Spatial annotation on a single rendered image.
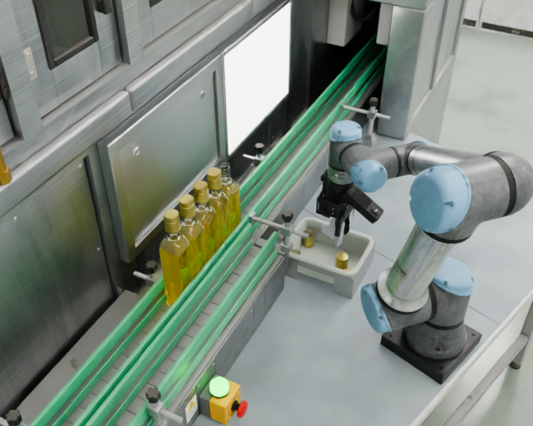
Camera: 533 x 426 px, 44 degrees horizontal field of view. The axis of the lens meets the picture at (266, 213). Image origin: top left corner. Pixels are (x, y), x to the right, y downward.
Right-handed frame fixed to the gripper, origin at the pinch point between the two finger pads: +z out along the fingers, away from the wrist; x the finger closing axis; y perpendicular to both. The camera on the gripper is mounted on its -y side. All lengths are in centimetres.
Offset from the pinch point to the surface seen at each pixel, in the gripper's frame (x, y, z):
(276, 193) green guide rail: -3.9, 22.9, -4.0
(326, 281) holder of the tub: 8.5, 0.7, 9.9
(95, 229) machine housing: 48, 42, -23
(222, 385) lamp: 55, 5, 3
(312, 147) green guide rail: -29.4, 23.5, -4.5
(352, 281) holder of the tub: 8.5, -6.7, 5.8
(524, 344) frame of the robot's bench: -51, -55, 70
